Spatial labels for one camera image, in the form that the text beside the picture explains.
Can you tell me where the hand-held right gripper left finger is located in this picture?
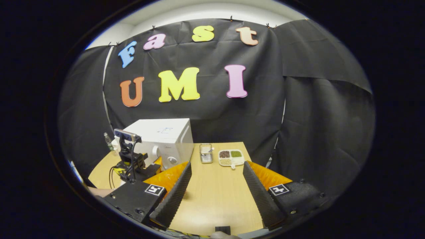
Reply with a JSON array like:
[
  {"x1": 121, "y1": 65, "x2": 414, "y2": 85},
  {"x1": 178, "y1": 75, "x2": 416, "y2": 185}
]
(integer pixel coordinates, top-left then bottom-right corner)
[{"x1": 101, "y1": 162, "x2": 192, "y2": 230}]

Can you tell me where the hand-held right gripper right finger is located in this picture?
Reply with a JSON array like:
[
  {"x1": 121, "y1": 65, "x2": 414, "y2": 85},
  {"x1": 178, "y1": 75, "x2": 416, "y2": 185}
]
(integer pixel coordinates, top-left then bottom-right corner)
[{"x1": 242, "y1": 161, "x2": 330, "y2": 230}]

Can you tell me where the white microwave oven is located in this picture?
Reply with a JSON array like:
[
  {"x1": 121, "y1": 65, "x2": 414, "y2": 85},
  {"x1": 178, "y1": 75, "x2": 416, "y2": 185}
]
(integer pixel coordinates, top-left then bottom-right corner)
[{"x1": 123, "y1": 119, "x2": 194, "y2": 170}]

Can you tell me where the divided tray of grains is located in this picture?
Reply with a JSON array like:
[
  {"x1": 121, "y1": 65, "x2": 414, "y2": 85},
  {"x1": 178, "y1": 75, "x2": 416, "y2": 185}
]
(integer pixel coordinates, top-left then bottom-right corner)
[{"x1": 218, "y1": 149, "x2": 245, "y2": 170}]

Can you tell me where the metal mesh utensil basket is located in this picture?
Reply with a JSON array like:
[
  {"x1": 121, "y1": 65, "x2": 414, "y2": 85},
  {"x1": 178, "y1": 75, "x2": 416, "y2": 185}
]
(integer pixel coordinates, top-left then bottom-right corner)
[{"x1": 199, "y1": 143, "x2": 214, "y2": 164}]

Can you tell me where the computer monitor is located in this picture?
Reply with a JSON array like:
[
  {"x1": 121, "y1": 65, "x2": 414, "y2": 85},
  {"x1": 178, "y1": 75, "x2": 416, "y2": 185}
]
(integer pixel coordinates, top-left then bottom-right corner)
[{"x1": 67, "y1": 160, "x2": 84, "y2": 184}]

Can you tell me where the black backdrop cloth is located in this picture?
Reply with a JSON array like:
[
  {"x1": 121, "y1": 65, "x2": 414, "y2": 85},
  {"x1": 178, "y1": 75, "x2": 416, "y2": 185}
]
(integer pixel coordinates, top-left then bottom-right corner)
[{"x1": 58, "y1": 18, "x2": 376, "y2": 196}]

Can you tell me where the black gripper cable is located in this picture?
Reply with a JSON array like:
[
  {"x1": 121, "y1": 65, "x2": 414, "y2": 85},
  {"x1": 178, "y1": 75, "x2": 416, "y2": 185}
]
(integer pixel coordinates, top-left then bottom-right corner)
[{"x1": 109, "y1": 165, "x2": 123, "y2": 190}]

